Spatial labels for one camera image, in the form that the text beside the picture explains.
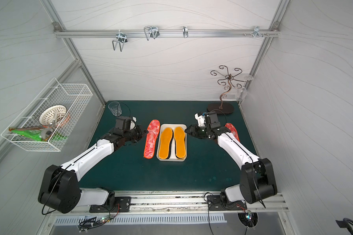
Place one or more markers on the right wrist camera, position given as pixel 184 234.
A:
pixel 201 119

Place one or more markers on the orange insole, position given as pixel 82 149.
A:
pixel 166 138
pixel 179 136

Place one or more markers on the white wire basket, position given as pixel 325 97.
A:
pixel 74 97

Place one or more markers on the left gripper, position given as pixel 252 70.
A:
pixel 136 134

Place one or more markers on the dark metal jewelry stand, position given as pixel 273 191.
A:
pixel 229 82

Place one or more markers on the small metal hook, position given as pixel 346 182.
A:
pixel 185 31

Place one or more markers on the left metal hook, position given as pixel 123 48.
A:
pixel 119 42

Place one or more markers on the right metal bracket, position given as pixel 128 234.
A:
pixel 256 33

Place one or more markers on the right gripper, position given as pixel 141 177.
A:
pixel 194 131

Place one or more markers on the white plastic strainer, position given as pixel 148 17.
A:
pixel 53 115

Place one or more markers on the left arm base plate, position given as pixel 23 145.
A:
pixel 117 204

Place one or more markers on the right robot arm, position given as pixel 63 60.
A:
pixel 257 179

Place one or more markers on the clear drinking glass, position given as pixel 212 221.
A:
pixel 115 108

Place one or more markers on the horizontal aluminium rail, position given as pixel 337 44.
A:
pixel 165 33

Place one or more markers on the red insole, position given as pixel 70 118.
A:
pixel 153 132
pixel 233 130

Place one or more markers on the green plastic toy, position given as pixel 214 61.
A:
pixel 40 134

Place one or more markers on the middle metal hook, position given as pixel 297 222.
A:
pixel 151 32

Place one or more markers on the black object bottom right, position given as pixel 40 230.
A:
pixel 346 223

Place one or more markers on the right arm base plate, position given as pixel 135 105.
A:
pixel 220 203

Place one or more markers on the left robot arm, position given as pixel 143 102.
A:
pixel 60 189

